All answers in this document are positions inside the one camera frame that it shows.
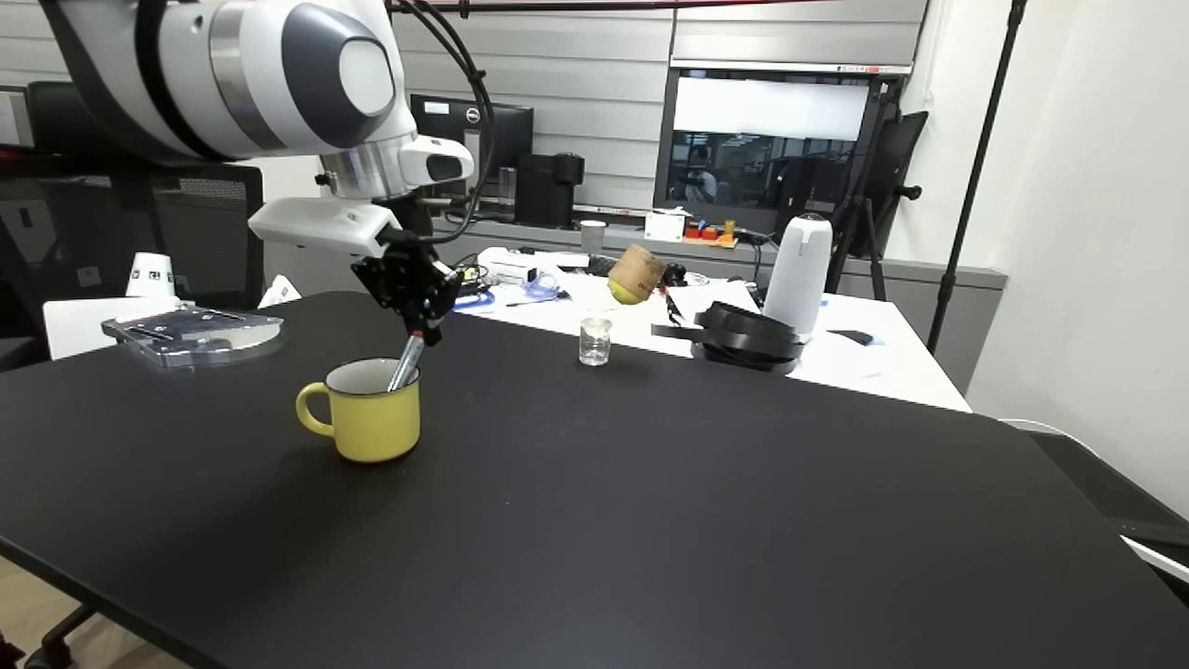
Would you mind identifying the black office chair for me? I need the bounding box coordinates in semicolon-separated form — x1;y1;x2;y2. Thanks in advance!
0;79;266;373

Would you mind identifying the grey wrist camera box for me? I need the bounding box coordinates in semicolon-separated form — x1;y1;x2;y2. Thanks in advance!
246;192;408;264

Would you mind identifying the small clear glass jar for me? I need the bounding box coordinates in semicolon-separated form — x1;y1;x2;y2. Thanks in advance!
575;313;615;373

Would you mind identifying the small orange object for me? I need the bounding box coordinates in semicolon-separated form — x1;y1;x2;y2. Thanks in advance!
683;215;748;250

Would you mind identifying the white folded paper card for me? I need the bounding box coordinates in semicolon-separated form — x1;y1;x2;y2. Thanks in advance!
251;270;305;313

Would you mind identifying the wooden mallet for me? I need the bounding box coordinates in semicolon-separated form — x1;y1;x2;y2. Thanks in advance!
603;243;670;310

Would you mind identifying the black computer monitor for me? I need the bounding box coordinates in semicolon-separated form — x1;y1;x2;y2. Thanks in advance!
408;93;539;224

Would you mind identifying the white desk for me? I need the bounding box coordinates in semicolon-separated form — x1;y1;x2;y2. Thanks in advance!
447;254;972;417

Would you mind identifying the blue cable bundle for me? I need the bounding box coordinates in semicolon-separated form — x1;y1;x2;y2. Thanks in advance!
447;270;573;317

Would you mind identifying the black box speaker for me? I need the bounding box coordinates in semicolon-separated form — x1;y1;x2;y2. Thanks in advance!
511;153;588;229

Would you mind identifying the white flat board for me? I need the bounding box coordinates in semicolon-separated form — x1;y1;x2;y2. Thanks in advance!
39;295;154;363

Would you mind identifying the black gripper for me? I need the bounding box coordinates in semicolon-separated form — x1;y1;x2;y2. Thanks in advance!
351;228;465;348

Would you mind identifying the flat white device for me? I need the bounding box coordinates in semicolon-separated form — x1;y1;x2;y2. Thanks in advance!
475;246;595;279

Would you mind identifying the slanted black stand pole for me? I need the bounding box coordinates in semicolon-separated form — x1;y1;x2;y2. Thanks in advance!
925;0;1034;358

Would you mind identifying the small white box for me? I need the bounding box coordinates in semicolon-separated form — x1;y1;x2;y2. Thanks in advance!
644;205;692;246

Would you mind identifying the large dark window screen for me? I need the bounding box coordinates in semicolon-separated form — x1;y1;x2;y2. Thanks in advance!
655;67;897;246

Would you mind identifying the small white paper cup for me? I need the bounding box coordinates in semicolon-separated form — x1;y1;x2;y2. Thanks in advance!
121;250;186;310

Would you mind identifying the black device on tripod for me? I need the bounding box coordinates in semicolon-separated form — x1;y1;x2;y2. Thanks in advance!
826;101;931;306

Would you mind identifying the spoon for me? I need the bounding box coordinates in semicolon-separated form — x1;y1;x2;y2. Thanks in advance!
382;329;429;394

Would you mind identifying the white cylindrical device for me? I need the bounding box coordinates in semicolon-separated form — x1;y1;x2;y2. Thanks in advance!
759;212;837;343

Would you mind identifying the black round bowl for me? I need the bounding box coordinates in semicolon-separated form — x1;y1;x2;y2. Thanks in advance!
692;296;807;374

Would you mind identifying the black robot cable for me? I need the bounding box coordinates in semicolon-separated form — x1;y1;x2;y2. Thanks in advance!
391;0;502;246

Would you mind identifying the black flat gadget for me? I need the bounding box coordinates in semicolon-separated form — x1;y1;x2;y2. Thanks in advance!
647;281;707;343

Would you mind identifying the yellow enamel mug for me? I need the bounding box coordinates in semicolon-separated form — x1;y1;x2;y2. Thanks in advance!
291;358;427;469

